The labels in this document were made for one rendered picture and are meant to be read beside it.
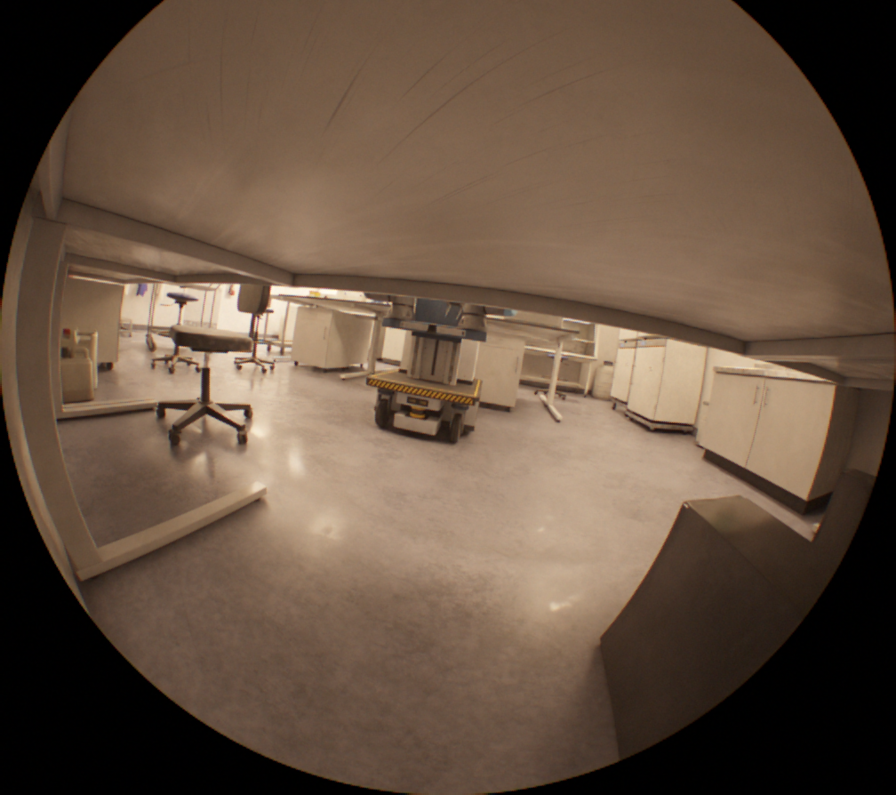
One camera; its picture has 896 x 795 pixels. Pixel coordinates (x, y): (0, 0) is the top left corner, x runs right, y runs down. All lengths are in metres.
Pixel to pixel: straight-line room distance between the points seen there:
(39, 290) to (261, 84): 0.53
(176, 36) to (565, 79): 0.21
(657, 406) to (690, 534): 2.77
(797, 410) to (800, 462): 0.29
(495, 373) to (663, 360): 1.82
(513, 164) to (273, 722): 0.77
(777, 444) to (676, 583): 1.64
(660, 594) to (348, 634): 0.58
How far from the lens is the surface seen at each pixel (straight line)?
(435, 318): 1.86
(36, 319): 0.65
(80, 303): 2.67
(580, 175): 0.23
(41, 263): 0.65
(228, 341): 1.34
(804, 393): 2.02
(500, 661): 0.69
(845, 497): 1.26
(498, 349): 2.75
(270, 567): 0.80
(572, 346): 5.77
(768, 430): 2.16
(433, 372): 1.94
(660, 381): 3.23
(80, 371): 1.99
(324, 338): 3.42
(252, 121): 0.25
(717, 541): 0.48
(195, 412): 1.48
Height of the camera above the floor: 0.59
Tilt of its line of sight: 1 degrees down
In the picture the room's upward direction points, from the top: 9 degrees clockwise
